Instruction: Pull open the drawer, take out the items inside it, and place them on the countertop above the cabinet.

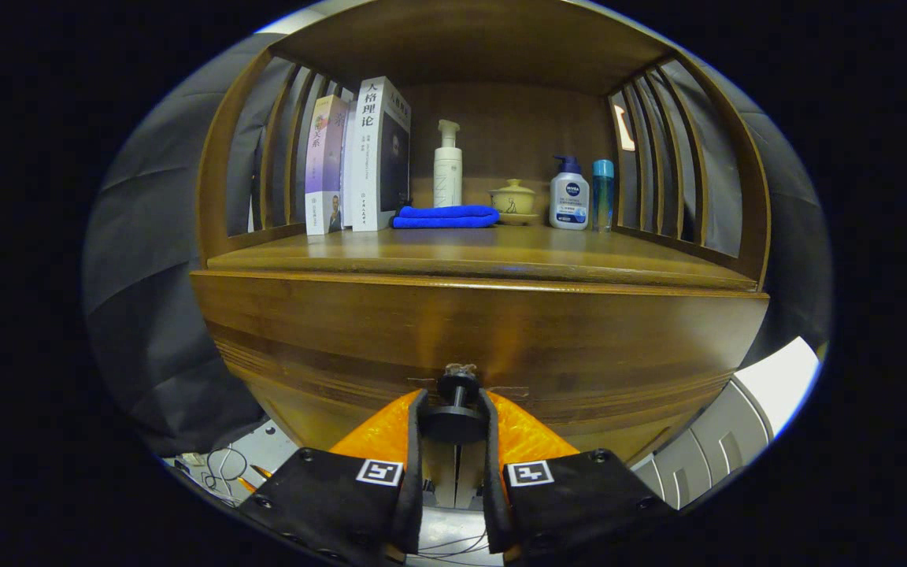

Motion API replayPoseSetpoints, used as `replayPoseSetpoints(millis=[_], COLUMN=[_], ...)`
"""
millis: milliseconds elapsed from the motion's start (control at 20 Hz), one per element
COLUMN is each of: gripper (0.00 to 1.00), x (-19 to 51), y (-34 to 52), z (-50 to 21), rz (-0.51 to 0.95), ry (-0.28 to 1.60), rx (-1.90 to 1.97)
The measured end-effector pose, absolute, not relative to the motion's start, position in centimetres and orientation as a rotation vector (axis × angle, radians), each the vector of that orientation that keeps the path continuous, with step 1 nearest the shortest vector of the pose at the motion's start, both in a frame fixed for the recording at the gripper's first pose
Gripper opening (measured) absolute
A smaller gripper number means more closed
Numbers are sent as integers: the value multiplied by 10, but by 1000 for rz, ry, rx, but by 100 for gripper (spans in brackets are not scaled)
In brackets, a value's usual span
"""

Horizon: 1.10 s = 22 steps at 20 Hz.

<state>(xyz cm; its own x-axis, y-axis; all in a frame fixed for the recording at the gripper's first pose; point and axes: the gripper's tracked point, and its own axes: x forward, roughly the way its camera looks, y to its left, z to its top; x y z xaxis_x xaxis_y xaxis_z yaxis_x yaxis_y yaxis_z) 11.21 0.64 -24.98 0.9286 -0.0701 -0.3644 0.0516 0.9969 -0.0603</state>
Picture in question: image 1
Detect purple book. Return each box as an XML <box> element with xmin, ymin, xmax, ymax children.
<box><xmin>304</xmin><ymin>94</ymin><xmax>350</xmax><ymax>236</ymax></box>

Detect wooden drawer with black knob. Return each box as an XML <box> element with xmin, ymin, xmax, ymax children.
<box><xmin>190</xmin><ymin>270</ymin><xmax>771</xmax><ymax>465</ymax></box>

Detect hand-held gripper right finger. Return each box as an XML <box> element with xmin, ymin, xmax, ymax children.
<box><xmin>479</xmin><ymin>387</ymin><xmax>679</xmax><ymax>564</ymax></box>

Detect wooden cabinet door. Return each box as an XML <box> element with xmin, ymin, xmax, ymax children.
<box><xmin>428</xmin><ymin>441</ymin><xmax>457</xmax><ymax>509</ymax></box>
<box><xmin>457</xmin><ymin>441</ymin><xmax>486</xmax><ymax>505</ymax></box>

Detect beige lidded tea bowl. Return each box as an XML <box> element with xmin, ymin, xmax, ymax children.
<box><xmin>488</xmin><ymin>179</ymin><xmax>539</xmax><ymax>227</ymax></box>

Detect wooden countertop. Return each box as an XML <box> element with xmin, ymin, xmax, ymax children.
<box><xmin>205</xmin><ymin>224</ymin><xmax>760</xmax><ymax>291</ymax></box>

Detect black floor cables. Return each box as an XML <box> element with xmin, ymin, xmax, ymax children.
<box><xmin>178</xmin><ymin>445</ymin><xmax>502</xmax><ymax>561</ymax></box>

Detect white bottle with blue cap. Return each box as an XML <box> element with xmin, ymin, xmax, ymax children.
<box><xmin>549</xmin><ymin>155</ymin><xmax>590</xmax><ymax>231</ymax></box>

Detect thin white book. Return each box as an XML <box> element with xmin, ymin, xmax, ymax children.
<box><xmin>341</xmin><ymin>98</ymin><xmax>360</xmax><ymax>229</ymax></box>

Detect thick white book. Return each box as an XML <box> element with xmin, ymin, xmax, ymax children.
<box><xmin>351</xmin><ymin>76</ymin><xmax>412</xmax><ymax>232</ymax></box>

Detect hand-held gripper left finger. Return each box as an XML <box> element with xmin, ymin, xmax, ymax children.
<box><xmin>237</xmin><ymin>387</ymin><xmax>429</xmax><ymax>564</ymax></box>

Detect blue folded cloth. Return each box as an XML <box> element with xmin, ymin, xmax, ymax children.
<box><xmin>391</xmin><ymin>205</ymin><xmax>501</xmax><ymax>230</ymax></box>

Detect brown wooden cabinet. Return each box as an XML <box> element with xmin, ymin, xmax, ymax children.
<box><xmin>190</xmin><ymin>0</ymin><xmax>773</xmax><ymax>509</ymax></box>

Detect white pump bottle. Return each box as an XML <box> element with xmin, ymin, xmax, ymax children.
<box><xmin>433</xmin><ymin>119</ymin><xmax>464</xmax><ymax>209</ymax></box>

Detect slim teal bottle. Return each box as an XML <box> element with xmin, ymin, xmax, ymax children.
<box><xmin>591</xmin><ymin>159</ymin><xmax>616</xmax><ymax>232</ymax></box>

